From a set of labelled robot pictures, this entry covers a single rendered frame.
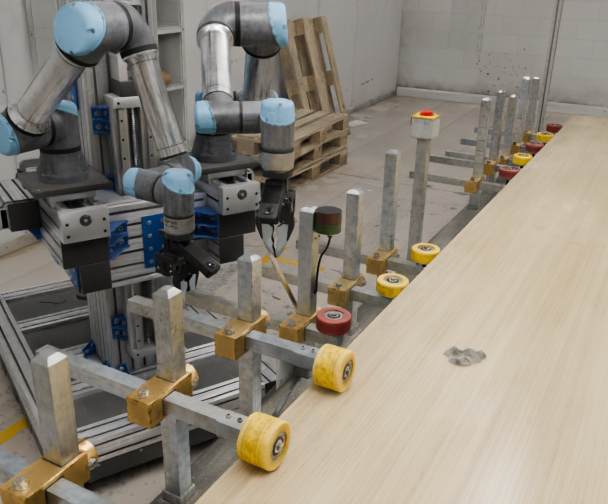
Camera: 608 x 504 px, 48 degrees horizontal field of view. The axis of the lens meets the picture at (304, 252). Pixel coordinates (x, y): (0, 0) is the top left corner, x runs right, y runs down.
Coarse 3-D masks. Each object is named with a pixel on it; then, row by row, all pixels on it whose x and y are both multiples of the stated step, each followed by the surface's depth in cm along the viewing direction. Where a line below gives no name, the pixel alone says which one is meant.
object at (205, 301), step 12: (192, 300) 174; (204, 300) 172; (216, 300) 172; (228, 300) 172; (216, 312) 172; (228, 312) 170; (276, 324) 163; (312, 324) 161; (312, 336) 159; (324, 336) 157; (336, 336) 156
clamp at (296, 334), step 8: (296, 312) 164; (296, 320) 161; (304, 320) 161; (312, 320) 163; (280, 328) 159; (288, 328) 157; (296, 328) 157; (304, 328) 159; (280, 336) 159; (288, 336) 158; (296, 336) 157; (304, 336) 160
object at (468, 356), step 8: (448, 352) 142; (456, 352) 141; (464, 352) 140; (472, 352) 140; (480, 352) 141; (448, 360) 140; (456, 360) 138; (464, 360) 138; (472, 360) 139; (480, 360) 139
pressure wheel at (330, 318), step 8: (320, 312) 157; (328, 312) 158; (336, 312) 156; (344, 312) 157; (320, 320) 154; (328, 320) 153; (336, 320) 154; (344, 320) 154; (320, 328) 155; (328, 328) 153; (336, 328) 153; (344, 328) 154
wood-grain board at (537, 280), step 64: (576, 128) 354; (512, 192) 248; (576, 192) 250; (448, 256) 191; (512, 256) 192; (576, 256) 193; (384, 320) 155; (448, 320) 156; (512, 320) 157; (576, 320) 158; (384, 384) 132; (448, 384) 132; (512, 384) 133; (576, 384) 133; (320, 448) 114; (384, 448) 114; (448, 448) 114; (512, 448) 115; (576, 448) 115
